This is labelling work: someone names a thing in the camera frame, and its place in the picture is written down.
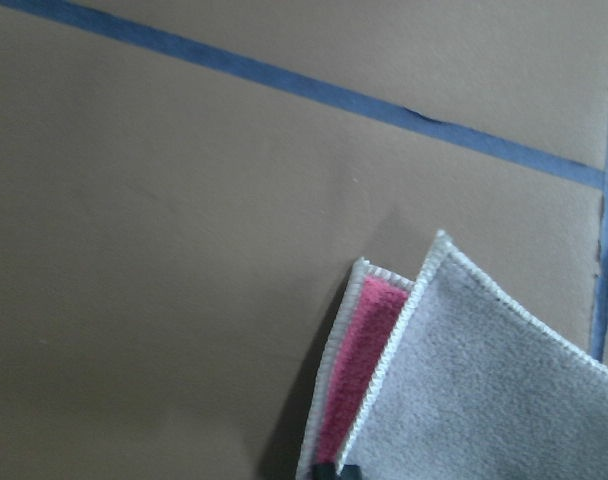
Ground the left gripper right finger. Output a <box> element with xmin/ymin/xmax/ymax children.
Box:
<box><xmin>337</xmin><ymin>464</ymin><xmax>363</xmax><ymax>480</ymax></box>

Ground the pink towel with grey edge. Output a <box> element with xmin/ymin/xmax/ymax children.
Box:
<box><xmin>296</xmin><ymin>232</ymin><xmax>608</xmax><ymax>479</ymax></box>

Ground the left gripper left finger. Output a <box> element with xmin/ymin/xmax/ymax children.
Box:
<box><xmin>311</xmin><ymin>463</ymin><xmax>337</xmax><ymax>480</ymax></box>

